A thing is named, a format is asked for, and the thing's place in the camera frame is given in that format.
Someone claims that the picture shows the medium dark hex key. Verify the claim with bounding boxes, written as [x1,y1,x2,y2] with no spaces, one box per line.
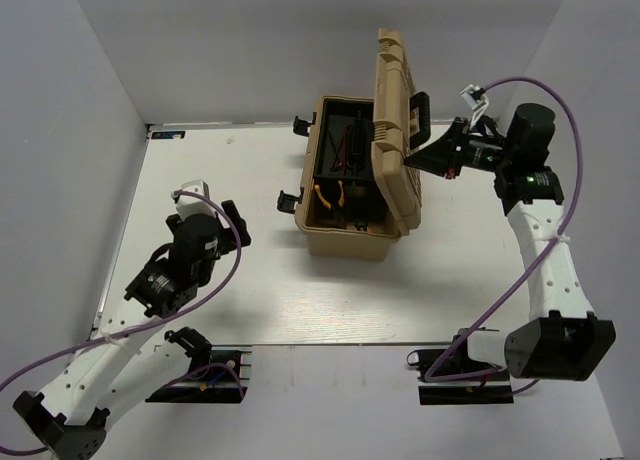
[328,126,353,172]

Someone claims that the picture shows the yellow handled needle-nose pliers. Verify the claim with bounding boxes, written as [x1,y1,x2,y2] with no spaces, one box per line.
[337,180,346,209]

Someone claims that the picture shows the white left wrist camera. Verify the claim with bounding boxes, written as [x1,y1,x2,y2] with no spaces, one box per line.
[171,179,217,220]

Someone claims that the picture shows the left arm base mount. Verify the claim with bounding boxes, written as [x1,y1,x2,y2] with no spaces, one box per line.
[145,347,252,405]

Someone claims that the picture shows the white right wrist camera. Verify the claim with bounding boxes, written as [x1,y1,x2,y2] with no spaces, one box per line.
[460,84,490,129]

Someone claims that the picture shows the black toolbox latch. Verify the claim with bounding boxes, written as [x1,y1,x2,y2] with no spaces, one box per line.
[276,190,304,215]
[292,113,316,137]

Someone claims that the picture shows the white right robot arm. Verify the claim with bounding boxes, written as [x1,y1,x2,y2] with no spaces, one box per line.
[405,103,616,382]

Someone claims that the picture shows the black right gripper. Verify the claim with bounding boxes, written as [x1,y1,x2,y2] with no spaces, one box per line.
[403,117,515,180]

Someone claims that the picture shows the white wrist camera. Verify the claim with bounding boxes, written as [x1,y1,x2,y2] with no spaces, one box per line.
[171,179,217,220]
[460,84,490,129]

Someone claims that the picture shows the black toolbox tray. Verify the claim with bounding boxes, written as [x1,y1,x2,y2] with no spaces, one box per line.
[313,97,374,184]

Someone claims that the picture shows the yellow handled small pliers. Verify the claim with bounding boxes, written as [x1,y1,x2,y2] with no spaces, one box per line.
[313,184,333,211]

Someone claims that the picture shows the black rear toolbox latch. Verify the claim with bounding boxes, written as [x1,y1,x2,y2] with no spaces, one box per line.
[292,113,316,137]

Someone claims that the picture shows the black front toolbox latch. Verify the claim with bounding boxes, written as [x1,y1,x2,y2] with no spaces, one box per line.
[276,190,304,215]

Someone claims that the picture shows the tan plastic toolbox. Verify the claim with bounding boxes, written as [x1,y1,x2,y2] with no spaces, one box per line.
[277,29,431,261]

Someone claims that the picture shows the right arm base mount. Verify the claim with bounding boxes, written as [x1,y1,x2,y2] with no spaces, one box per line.
[406,327,514,406]

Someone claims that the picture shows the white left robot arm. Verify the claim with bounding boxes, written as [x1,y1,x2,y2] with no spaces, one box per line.
[13,190,251,459]

